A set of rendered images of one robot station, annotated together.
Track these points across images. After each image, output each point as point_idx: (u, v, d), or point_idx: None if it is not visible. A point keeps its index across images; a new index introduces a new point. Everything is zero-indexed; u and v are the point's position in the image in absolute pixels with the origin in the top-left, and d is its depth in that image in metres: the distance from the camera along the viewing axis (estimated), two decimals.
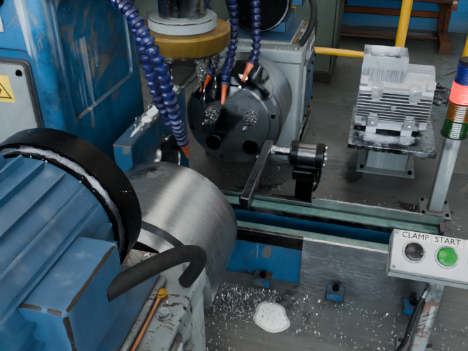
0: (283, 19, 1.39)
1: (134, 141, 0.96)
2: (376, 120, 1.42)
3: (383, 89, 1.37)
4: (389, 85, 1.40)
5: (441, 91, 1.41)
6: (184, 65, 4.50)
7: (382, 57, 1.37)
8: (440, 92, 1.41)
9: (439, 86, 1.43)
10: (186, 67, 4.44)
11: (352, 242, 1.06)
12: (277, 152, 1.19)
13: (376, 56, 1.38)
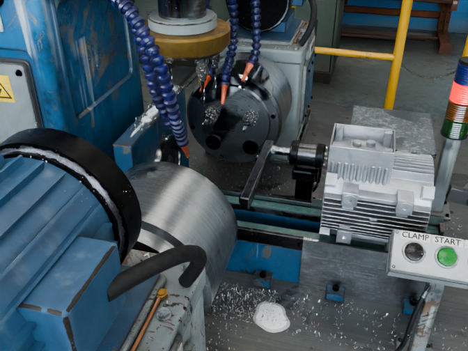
0: (283, 19, 1.39)
1: (134, 141, 0.96)
2: (349, 236, 0.99)
3: (357, 196, 0.94)
4: (368, 187, 0.96)
5: None
6: (184, 65, 4.50)
7: (356, 149, 0.94)
8: None
9: None
10: (186, 67, 4.44)
11: (352, 242, 1.06)
12: (277, 152, 1.19)
13: (347, 147, 0.94)
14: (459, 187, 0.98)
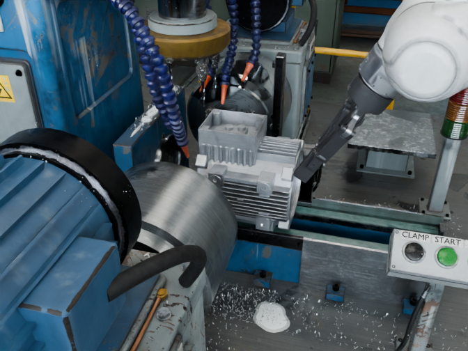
0: (283, 19, 1.39)
1: (134, 141, 0.96)
2: None
3: (221, 177, 0.99)
4: (235, 168, 1.02)
5: (343, 115, 0.88)
6: (184, 65, 4.50)
7: (221, 132, 1.00)
8: (344, 116, 0.88)
9: (342, 108, 0.90)
10: (186, 67, 4.44)
11: (352, 242, 1.06)
12: None
13: (214, 131, 1.00)
14: (298, 167, 0.98)
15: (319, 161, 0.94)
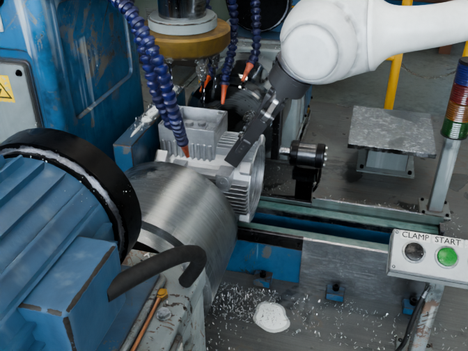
0: (283, 19, 1.39)
1: (134, 141, 0.96)
2: None
3: None
4: (196, 164, 1.04)
5: (265, 99, 0.90)
6: (184, 65, 4.50)
7: None
8: (266, 101, 0.90)
9: (266, 94, 0.93)
10: (186, 67, 4.44)
11: (352, 242, 1.06)
12: (285, 154, 1.19)
13: None
14: (228, 152, 1.01)
15: (246, 145, 0.96)
